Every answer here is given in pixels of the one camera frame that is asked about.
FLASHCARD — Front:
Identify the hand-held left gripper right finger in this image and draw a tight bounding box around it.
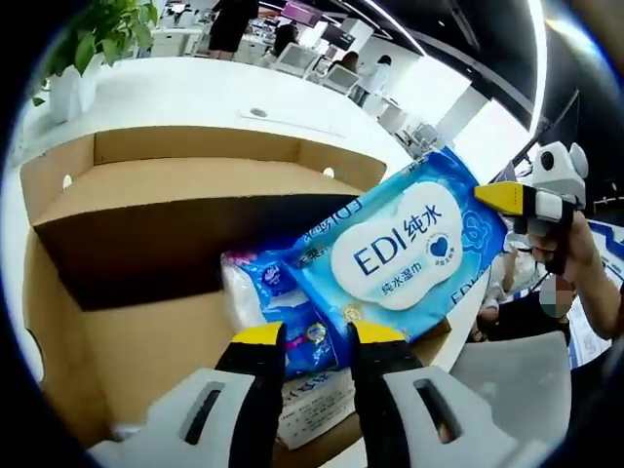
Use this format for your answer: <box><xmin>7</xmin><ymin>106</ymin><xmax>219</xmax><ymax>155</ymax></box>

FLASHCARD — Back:
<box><xmin>346</xmin><ymin>319</ymin><xmax>532</xmax><ymax>468</ymax></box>

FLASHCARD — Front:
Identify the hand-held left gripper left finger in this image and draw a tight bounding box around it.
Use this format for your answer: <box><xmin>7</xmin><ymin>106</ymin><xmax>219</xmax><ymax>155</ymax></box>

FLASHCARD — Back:
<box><xmin>87</xmin><ymin>321</ymin><xmax>289</xmax><ymax>468</ymax></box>

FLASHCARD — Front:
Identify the blue soft tissue pack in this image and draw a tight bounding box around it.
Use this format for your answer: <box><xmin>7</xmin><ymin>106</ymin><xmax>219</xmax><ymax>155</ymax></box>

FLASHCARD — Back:
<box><xmin>219</xmin><ymin>249</ymin><xmax>340</xmax><ymax>379</ymax></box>

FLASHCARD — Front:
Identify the brown cardboard shoe box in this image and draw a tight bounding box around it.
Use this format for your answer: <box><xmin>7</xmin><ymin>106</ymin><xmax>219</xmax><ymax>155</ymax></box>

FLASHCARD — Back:
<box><xmin>19</xmin><ymin>125</ymin><xmax>452</xmax><ymax>468</ymax></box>

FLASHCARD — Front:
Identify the blue wet wipes pack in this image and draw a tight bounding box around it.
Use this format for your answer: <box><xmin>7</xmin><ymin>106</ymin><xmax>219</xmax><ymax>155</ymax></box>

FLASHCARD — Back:
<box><xmin>282</xmin><ymin>144</ymin><xmax>508</xmax><ymax>343</ymax></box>

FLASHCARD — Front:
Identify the person's right hand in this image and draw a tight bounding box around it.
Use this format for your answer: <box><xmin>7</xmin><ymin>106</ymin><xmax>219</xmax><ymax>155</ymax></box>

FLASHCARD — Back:
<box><xmin>529</xmin><ymin>213</ymin><xmax>606</xmax><ymax>294</ymax></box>

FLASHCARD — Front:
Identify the small white carton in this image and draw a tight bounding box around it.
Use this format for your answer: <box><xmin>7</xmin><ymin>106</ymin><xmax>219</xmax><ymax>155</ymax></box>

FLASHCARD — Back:
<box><xmin>275</xmin><ymin>368</ymin><xmax>360</xmax><ymax>450</ymax></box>

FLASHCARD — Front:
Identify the grey mesh office chair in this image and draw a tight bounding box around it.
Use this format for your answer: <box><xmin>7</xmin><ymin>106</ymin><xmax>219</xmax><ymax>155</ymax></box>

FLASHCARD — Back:
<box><xmin>450</xmin><ymin>331</ymin><xmax>572</xmax><ymax>441</ymax></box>

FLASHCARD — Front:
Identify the white office chair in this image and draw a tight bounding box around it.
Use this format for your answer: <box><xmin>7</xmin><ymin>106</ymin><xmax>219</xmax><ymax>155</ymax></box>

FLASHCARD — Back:
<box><xmin>277</xmin><ymin>42</ymin><xmax>319</xmax><ymax>75</ymax></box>
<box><xmin>324</xmin><ymin>65</ymin><xmax>363</xmax><ymax>95</ymax></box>

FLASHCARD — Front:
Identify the purple display screen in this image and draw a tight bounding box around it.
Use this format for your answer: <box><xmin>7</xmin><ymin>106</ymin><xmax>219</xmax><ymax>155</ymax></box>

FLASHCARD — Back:
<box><xmin>281</xmin><ymin>0</ymin><xmax>323</xmax><ymax>23</ymax></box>

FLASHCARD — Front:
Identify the potted green plant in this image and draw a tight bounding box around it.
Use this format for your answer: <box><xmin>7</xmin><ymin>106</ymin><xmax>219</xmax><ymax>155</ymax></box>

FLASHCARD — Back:
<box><xmin>28</xmin><ymin>0</ymin><xmax>160</xmax><ymax>126</ymax></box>

